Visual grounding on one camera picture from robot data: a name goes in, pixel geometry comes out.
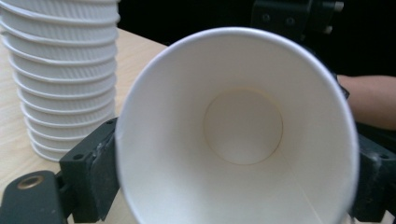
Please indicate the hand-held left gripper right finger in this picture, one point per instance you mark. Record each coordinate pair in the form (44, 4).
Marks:
(375, 186)

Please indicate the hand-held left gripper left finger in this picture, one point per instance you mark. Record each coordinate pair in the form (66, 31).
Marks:
(90, 174)

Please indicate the stack of white ribbed cups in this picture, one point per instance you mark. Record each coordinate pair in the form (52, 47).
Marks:
(62, 77)

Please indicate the blue white paper cup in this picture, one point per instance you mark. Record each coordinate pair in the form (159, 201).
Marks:
(218, 140)

